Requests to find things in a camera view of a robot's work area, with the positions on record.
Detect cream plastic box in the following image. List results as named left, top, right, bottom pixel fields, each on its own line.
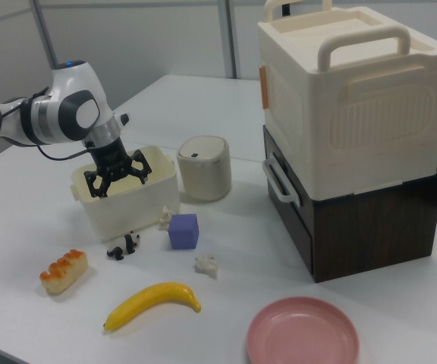
left=69, top=145, right=182, bottom=243

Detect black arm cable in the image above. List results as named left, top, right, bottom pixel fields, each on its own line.
left=0, top=86, right=92, bottom=162

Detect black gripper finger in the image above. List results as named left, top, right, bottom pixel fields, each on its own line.
left=83, top=170, right=114, bottom=199
left=127, top=149, right=152, bottom=186

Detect toy bread with orange topping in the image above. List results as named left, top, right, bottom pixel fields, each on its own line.
left=39, top=249, right=90, bottom=296

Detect small white crumpled figure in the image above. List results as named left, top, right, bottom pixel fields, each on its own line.
left=159, top=205, right=176, bottom=231
left=194, top=252, right=220, bottom=280

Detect white drawer handle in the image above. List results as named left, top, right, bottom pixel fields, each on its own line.
left=262, top=156, right=303, bottom=208

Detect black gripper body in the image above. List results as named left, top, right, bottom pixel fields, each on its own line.
left=88, top=136, right=132, bottom=182

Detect dark wood drawer cabinet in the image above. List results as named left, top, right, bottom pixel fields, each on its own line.
left=262, top=124, right=437, bottom=284

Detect cream mini trash can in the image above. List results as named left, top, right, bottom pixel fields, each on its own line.
left=175, top=136, right=232, bottom=201

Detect purple cube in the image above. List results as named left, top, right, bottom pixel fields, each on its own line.
left=167, top=213, right=200, bottom=251

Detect panda toy figure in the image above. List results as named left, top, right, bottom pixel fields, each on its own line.
left=105, top=231, right=142, bottom=261

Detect large cream storage box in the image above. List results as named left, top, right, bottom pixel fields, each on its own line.
left=256, top=0, right=437, bottom=195

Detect pink plate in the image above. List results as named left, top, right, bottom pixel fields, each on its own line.
left=246, top=296, right=360, bottom=364

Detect yellow toy banana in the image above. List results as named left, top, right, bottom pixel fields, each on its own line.
left=102, top=281, right=202, bottom=334

